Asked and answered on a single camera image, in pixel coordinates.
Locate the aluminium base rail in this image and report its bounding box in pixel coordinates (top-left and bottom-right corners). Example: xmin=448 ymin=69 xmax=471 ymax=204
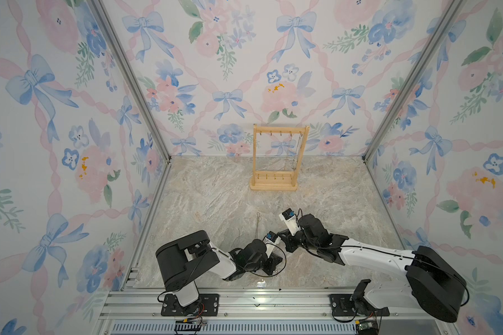
xmin=89 ymin=287 xmax=458 ymax=335

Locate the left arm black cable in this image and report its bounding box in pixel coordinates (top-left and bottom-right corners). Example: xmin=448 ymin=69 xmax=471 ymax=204
xmin=230 ymin=243 xmax=288 ymax=278

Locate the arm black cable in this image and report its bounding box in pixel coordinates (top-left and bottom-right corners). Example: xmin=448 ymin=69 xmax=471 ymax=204
xmin=295 ymin=208 xmax=470 ymax=308
xmin=230 ymin=243 xmax=288 ymax=278

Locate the wooden jewelry display stand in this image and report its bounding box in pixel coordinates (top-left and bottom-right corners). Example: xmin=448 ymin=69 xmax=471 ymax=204
xmin=249 ymin=124 xmax=310 ymax=191

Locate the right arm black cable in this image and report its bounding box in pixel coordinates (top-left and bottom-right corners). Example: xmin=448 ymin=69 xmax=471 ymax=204
xmin=295 ymin=208 xmax=470 ymax=308

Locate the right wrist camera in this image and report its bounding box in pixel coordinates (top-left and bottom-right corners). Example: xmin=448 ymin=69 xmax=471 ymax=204
xmin=279 ymin=208 xmax=301 ymax=236

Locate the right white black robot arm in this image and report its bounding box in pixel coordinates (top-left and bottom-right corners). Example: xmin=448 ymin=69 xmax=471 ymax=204
xmin=278 ymin=209 xmax=469 ymax=323

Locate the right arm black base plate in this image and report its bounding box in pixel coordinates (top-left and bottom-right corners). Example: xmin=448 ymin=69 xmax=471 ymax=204
xmin=328 ymin=294 xmax=390 ymax=317

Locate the right aluminium corner post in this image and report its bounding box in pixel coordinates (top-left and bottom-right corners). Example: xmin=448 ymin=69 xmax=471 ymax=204
xmin=363 ymin=0 xmax=465 ymax=164

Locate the aluminium corner post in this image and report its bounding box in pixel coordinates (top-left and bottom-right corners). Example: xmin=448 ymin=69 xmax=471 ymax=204
xmin=363 ymin=0 xmax=465 ymax=164
xmin=87 ymin=0 xmax=171 ymax=164

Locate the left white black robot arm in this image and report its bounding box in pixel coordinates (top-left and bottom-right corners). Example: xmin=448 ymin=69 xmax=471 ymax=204
xmin=155 ymin=230 xmax=286 ymax=314

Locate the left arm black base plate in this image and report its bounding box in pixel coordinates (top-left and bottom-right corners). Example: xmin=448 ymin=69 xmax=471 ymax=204
xmin=161 ymin=294 xmax=219 ymax=317

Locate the left aluminium corner post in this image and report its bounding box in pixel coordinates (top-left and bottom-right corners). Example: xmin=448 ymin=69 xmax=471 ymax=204
xmin=87 ymin=0 xmax=171 ymax=164

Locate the silver cross pendant necklace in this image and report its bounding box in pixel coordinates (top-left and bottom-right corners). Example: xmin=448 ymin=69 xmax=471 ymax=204
xmin=286 ymin=133 xmax=303 ymax=173

